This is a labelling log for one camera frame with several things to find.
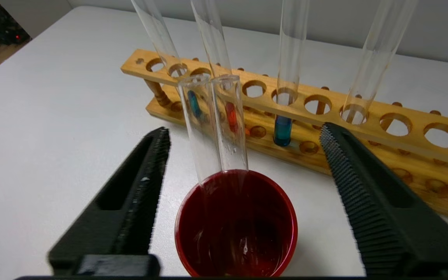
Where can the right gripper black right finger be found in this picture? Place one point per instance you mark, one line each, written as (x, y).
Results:
(395, 233)

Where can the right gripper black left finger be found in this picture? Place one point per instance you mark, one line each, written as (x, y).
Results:
(103, 229)

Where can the red pigment test tube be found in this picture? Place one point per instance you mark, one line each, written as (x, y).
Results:
(212, 35)
(231, 151)

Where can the wooden test tube rack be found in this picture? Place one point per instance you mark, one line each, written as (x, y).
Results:
(410, 155)

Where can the dark red plastic cup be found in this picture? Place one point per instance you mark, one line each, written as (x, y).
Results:
(235, 233)

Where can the yellow pigment test tube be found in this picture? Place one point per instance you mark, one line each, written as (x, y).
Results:
(202, 147)
(379, 50)

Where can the blue pigment test tube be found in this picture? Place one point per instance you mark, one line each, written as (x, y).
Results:
(282, 130)

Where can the teal pigment test tube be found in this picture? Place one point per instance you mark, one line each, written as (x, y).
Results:
(158, 31)

